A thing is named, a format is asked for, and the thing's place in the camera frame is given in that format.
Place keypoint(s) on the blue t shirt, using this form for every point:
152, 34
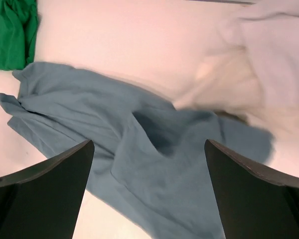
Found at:
149, 161

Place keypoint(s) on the green t shirt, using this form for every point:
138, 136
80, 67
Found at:
18, 30

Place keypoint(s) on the cream t shirt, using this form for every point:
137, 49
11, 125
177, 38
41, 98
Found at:
226, 82

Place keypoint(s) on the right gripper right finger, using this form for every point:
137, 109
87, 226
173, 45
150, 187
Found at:
254, 200

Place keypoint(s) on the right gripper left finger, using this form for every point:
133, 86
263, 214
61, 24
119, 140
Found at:
43, 201

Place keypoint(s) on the white t shirt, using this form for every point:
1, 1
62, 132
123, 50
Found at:
269, 30

